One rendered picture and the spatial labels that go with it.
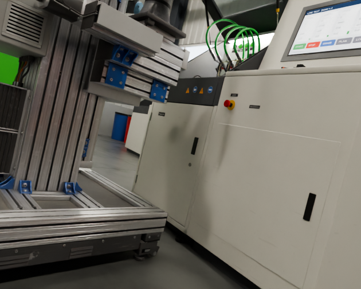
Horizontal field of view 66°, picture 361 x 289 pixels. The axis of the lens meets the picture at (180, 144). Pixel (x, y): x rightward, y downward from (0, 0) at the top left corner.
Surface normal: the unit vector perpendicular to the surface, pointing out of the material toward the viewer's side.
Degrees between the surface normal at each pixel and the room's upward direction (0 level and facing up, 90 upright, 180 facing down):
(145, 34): 90
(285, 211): 90
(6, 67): 90
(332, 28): 76
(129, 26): 90
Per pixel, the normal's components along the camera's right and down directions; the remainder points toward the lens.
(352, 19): -0.70, -0.39
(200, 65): 0.58, 0.17
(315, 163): -0.78, -0.16
